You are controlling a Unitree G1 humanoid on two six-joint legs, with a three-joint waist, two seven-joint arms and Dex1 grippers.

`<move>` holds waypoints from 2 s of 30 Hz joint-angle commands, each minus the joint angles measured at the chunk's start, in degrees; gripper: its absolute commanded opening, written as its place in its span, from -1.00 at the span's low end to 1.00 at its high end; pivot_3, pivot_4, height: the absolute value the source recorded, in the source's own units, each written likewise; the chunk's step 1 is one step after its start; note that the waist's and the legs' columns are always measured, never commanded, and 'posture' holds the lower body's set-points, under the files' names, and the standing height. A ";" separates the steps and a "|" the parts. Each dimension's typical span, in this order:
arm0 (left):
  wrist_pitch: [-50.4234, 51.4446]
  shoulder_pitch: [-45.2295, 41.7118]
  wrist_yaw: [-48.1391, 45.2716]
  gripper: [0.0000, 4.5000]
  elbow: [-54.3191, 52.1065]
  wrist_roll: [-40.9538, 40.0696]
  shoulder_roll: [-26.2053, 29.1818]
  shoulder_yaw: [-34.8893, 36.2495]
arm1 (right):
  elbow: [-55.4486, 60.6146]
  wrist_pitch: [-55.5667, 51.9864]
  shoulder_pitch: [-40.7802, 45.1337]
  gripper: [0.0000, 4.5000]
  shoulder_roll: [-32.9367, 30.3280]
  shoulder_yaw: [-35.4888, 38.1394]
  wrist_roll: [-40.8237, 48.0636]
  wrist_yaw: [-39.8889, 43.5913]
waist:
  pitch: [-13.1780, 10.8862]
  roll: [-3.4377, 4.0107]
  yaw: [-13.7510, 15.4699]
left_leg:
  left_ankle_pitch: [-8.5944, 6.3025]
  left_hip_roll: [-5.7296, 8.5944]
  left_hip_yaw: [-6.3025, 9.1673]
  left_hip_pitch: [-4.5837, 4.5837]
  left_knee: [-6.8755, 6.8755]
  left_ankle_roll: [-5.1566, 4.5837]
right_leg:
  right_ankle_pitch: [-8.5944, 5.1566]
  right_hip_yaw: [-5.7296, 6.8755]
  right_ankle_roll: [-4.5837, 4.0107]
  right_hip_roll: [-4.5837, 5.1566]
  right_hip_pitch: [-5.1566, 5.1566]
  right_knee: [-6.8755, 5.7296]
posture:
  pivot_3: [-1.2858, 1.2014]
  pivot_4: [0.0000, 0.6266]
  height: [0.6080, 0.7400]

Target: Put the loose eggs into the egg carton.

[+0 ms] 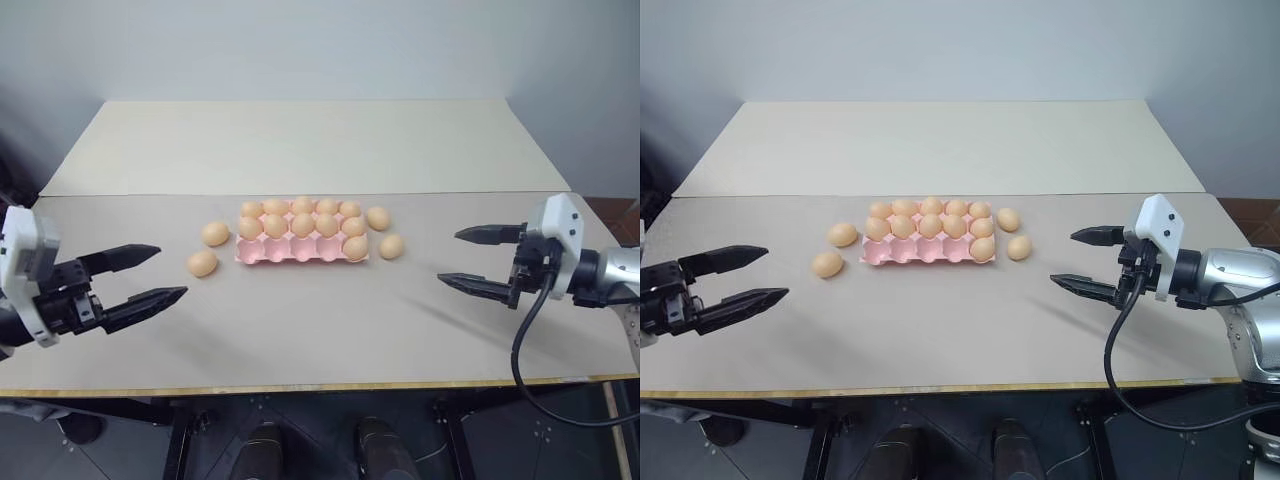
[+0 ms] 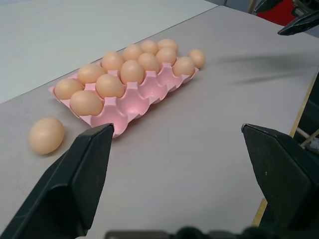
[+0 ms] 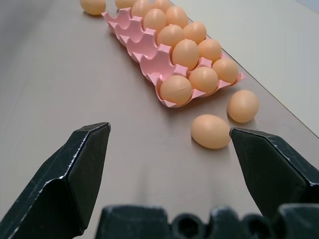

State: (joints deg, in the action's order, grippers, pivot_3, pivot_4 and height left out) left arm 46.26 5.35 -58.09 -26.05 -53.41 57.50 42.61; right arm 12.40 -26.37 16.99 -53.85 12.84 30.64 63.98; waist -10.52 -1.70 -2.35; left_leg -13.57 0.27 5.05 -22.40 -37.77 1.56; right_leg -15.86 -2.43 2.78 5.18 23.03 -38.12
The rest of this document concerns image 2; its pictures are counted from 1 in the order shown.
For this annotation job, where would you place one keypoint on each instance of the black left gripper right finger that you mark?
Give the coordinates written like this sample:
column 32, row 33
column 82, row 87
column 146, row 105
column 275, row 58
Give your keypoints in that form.
column 286, row 179

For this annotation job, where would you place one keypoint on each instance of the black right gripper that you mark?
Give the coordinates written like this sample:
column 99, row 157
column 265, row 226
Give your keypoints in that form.
column 309, row 5

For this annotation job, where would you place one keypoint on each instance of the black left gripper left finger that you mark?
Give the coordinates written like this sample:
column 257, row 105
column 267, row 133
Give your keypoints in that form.
column 67, row 189

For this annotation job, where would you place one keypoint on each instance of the pink plastic egg tray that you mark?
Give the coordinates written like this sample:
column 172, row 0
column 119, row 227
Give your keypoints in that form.
column 139, row 99

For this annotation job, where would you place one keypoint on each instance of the red object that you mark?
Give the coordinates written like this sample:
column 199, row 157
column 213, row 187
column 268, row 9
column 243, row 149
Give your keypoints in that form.
column 274, row 15

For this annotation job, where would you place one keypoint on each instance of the white rod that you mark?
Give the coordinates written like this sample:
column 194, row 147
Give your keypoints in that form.
column 310, row 139

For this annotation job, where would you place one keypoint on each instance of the beige egg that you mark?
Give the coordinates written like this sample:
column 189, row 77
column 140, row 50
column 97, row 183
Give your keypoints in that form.
column 183, row 66
column 132, row 52
column 148, row 62
column 68, row 88
column 91, row 74
column 46, row 135
column 112, row 61
column 132, row 71
column 109, row 85
column 166, row 56
column 86, row 103
column 167, row 44
column 149, row 47
column 196, row 57

